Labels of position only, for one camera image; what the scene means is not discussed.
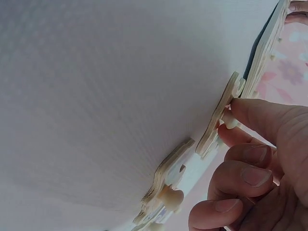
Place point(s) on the person's right hand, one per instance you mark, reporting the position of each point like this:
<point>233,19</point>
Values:
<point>284,168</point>

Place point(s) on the wooden puzzle piece with peg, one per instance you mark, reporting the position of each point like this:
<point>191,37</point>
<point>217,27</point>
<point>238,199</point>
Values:
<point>146,220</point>
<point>216,125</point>
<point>168,170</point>

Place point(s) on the wooden puzzle board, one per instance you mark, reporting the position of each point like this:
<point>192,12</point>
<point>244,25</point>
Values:
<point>267,55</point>

